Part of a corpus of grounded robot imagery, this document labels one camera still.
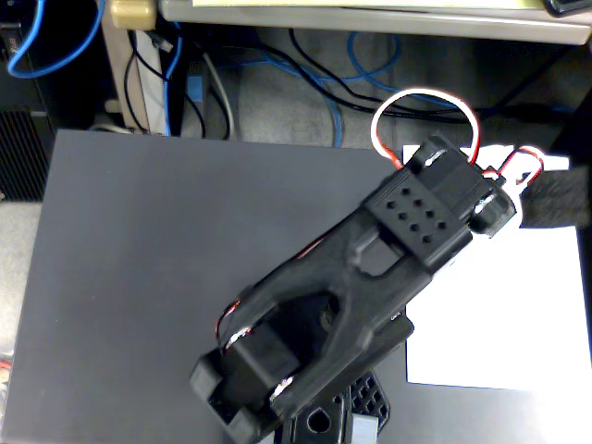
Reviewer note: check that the grey desk top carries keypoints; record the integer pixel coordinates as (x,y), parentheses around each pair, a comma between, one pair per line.
(370,20)

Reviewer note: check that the beige desk leg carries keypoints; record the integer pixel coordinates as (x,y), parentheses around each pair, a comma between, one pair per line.
(119,69)

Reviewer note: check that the clear network plug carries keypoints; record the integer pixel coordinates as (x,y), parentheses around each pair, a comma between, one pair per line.
(163,43)

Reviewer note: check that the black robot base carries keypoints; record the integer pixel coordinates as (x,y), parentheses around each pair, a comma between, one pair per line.
(365,398)

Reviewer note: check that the black desk item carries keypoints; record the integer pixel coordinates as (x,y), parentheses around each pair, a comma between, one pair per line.
(569,5)

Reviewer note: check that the white paper sheet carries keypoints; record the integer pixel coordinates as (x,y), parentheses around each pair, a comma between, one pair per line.
(509,300)

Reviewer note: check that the blue plug connector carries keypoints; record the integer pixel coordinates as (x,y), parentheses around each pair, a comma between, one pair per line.
(195,88)

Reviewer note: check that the light green desk mat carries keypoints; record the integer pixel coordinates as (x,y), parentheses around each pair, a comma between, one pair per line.
(370,3)

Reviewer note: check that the dark grey work board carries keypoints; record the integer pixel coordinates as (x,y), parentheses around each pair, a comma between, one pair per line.
(139,277)

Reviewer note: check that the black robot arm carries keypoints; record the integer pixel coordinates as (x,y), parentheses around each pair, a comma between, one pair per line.
(416,217)

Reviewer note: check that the black vented computer case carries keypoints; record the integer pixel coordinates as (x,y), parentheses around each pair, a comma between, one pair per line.
(18,157)

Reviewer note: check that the black foam cube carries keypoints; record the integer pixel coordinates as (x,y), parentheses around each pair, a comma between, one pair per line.
(559,199)

